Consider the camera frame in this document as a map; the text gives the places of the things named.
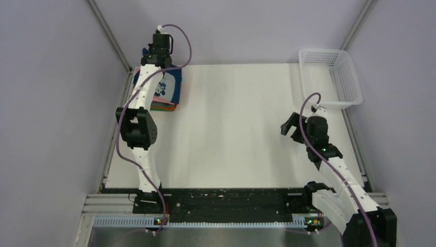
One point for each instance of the white plastic basket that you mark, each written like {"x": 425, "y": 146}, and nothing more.
{"x": 330, "y": 72}

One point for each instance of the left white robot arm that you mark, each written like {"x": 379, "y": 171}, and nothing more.
{"x": 228, "y": 135}

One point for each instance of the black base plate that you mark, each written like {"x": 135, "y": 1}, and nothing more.
{"x": 231, "y": 205}

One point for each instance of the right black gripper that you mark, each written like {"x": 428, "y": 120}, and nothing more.
{"x": 293, "y": 121}

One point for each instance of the navy blue t shirt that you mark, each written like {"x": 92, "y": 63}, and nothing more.
{"x": 155, "y": 89}

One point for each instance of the white slotted cable duct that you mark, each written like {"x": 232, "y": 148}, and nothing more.
{"x": 152, "y": 222}

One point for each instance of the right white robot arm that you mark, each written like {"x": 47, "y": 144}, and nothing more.
{"x": 357, "y": 216}

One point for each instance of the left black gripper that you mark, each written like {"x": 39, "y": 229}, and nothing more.
{"x": 149, "y": 50}

